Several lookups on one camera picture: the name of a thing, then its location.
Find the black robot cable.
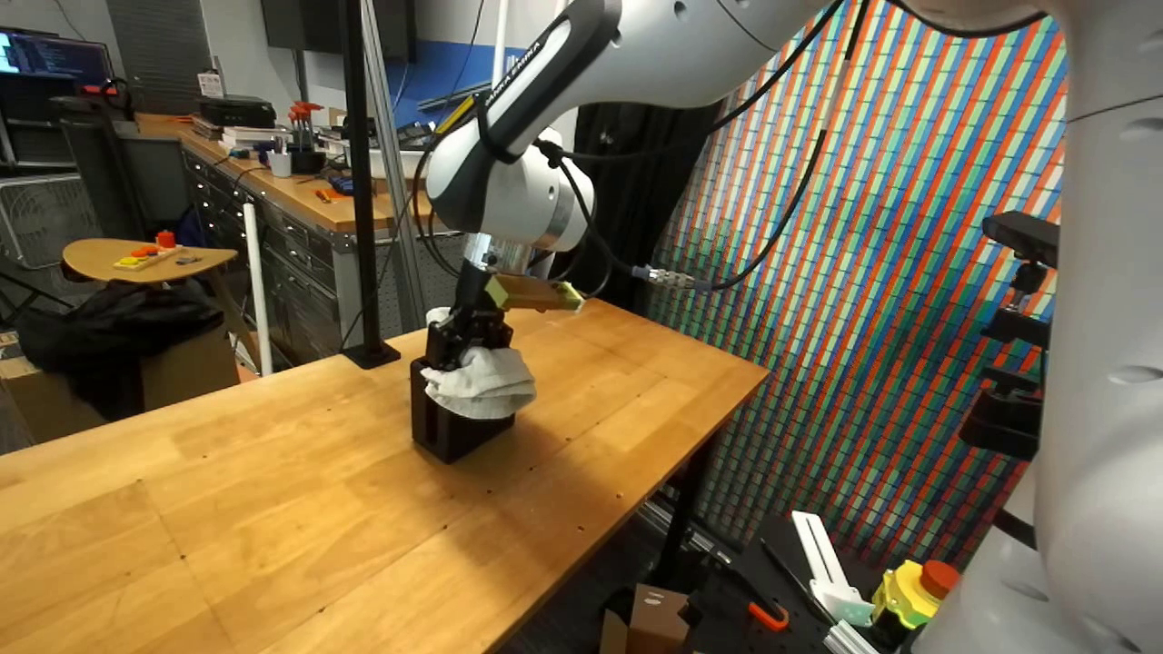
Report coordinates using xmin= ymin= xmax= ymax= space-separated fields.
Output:
xmin=411 ymin=0 xmax=923 ymax=296

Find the black fabric panel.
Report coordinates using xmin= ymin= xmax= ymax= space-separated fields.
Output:
xmin=568 ymin=102 xmax=719 ymax=319

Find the small orange red tool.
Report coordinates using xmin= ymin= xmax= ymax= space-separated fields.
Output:
xmin=111 ymin=228 xmax=185 ymax=273

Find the black table leg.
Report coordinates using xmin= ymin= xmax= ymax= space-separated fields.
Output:
xmin=658 ymin=411 xmax=731 ymax=595

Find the orange handled tool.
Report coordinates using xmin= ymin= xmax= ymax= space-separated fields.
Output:
xmin=711 ymin=567 xmax=791 ymax=636

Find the white towel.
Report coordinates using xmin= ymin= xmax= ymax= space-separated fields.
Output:
xmin=417 ymin=342 xmax=539 ymax=424

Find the colourful striped curtain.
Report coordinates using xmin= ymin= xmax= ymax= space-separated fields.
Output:
xmin=640 ymin=0 xmax=1074 ymax=576

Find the brown cardboard box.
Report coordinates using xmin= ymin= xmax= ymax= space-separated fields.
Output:
xmin=598 ymin=580 xmax=695 ymax=654
xmin=142 ymin=327 xmax=242 ymax=411

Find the black pole stand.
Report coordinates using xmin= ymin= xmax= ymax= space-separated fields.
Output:
xmin=341 ymin=0 xmax=404 ymax=372

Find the black equipment rack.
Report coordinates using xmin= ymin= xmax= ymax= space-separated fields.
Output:
xmin=0 ymin=69 xmax=139 ymax=246

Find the yellow green plastic object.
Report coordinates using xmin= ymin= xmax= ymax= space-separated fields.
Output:
xmin=873 ymin=556 xmax=942 ymax=631

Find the red black clamp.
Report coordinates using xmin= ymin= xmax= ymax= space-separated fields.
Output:
xmin=288 ymin=100 xmax=327 ymax=177

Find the red round cap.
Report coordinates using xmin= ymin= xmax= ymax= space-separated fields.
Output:
xmin=920 ymin=556 xmax=963 ymax=601

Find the short white pole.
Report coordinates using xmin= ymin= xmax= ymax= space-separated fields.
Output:
xmin=236 ymin=195 xmax=276 ymax=382

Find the black bag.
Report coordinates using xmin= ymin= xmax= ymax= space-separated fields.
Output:
xmin=15 ymin=280 xmax=228 ymax=422

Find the black perforated basket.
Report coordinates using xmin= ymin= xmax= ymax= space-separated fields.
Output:
xmin=406 ymin=305 xmax=519 ymax=467

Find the blue lit monitor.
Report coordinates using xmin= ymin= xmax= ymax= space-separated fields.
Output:
xmin=0 ymin=28 xmax=116 ymax=86

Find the round wooden stool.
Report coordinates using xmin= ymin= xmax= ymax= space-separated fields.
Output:
xmin=60 ymin=234 xmax=239 ymax=286

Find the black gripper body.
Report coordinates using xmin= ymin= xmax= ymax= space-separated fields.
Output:
xmin=444 ymin=253 xmax=519 ymax=333

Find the flat black device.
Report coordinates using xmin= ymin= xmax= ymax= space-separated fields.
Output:
xmin=197 ymin=94 xmax=283 ymax=131

